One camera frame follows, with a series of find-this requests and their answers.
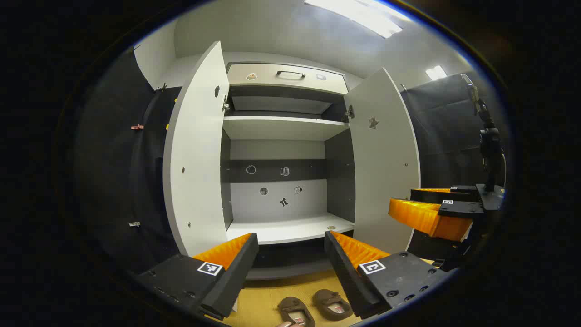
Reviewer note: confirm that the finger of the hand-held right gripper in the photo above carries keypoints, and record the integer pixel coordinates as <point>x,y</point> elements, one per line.
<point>435,196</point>
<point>460,209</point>

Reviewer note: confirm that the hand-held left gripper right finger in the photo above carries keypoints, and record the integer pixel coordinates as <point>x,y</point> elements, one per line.
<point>347,277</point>

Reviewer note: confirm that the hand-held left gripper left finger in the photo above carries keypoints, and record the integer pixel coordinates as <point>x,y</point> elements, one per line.
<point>231,281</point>

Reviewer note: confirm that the brown fuzzy shoe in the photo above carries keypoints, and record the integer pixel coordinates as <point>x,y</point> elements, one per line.
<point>331,303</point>
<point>295,311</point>

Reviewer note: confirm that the white cabinet door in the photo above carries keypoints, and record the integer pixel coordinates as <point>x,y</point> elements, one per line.
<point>386,181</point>
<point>197,159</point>

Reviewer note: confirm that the white shoe cabinet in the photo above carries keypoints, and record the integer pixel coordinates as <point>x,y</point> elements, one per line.
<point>277,200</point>

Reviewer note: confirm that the white cabinet shelf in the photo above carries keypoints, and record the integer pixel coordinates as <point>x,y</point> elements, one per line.
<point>286,229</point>
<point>281,127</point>

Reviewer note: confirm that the white cabinet drawer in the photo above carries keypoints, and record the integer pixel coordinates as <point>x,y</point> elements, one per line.
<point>263,76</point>

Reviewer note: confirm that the small ceiling light panel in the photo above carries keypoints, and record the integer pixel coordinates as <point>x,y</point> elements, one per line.
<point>435,72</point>

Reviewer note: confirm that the large ceiling light panel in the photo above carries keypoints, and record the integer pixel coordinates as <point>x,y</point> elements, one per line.
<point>358,16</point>

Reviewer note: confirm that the black clip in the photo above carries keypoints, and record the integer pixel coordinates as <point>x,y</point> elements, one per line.
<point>162,86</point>

